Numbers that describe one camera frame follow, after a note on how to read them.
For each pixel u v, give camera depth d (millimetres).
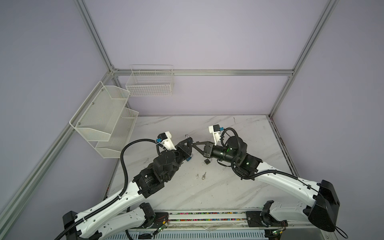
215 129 625
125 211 455
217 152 596
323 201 391
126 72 906
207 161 934
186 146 649
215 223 734
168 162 464
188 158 952
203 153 589
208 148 583
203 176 882
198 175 885
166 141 589
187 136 1096
